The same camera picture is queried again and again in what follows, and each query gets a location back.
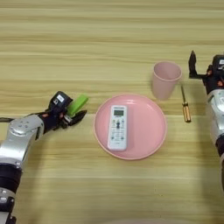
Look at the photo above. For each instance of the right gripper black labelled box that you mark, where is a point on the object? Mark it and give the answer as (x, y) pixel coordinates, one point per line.
(219, 62)

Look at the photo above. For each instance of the pink plastic cup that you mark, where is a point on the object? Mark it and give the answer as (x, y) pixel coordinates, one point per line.
(164, 87)

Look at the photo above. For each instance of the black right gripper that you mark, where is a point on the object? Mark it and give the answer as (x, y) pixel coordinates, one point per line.
(215, 81)

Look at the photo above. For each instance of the pink round plate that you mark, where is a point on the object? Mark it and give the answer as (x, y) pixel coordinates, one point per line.
(143, 131)

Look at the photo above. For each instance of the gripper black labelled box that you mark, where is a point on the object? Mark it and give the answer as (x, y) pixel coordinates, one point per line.
(59, 101)
(219, 62)

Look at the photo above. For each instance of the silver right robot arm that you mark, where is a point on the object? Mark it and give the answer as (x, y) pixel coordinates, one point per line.
(217, 116)

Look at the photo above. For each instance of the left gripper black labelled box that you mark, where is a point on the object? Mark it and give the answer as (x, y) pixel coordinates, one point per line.
(59, 101)

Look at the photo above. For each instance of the white remote control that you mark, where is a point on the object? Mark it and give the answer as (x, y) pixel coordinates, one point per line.
(117, 134)

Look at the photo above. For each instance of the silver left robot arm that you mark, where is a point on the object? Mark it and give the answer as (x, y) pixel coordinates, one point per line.
(17, 140)

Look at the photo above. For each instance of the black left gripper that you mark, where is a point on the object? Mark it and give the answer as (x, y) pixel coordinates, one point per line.
(55, 119)

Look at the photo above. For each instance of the green rectangular block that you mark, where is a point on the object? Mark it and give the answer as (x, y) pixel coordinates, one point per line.
(78, 103)

